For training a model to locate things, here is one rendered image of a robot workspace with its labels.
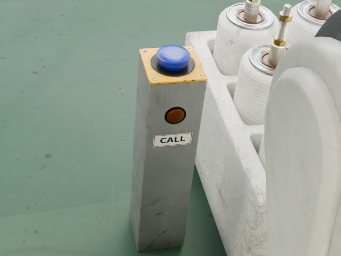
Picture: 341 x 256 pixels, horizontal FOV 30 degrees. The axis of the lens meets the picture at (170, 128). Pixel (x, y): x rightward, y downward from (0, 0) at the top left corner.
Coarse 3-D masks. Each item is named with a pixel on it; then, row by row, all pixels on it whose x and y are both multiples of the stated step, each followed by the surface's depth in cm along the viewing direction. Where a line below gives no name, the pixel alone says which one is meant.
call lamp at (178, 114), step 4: (168, 112) 77; (172, 112) 77; (176, 112) 77; (180, 112) 77; (168, 116) 77; (172, 116) 77; (176, 116) 77; (180, 116) 77; (168, 120) 78; (172, 120) 78; (176, 120) 78; (180, 120) 78
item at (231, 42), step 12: (228, 24) 97; (276, 24) 98; (216, 36) 100; (228, 36) 97; (240, 36) 96; (252, 36) 95; (264, 36) 96; (216, 48) 101; (228, 48) 98; (240, 48) 97; (216, 60) 102; (228, 60) 99; (240, 60) 98; (228, 72) 100
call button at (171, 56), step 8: (160, 48) 76; (168, 48) 76; (176, 48) 76; (184, 48) 76; (160, 56) 75; (168, 56) 75; (176, 56) 75; (184, 56) 75; (160, 64) 75; (168, 64) 74; (176, 64) 74; (184, 64) 75
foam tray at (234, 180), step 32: (192, 32) 107; (224, 96) 94; (224, 128) 90; (256, 128) 90; (224, 160) 92; (256, 160) 85; (224, 192) 93; (256, 192) 80; (224, 224) 94; (256, 224) 81
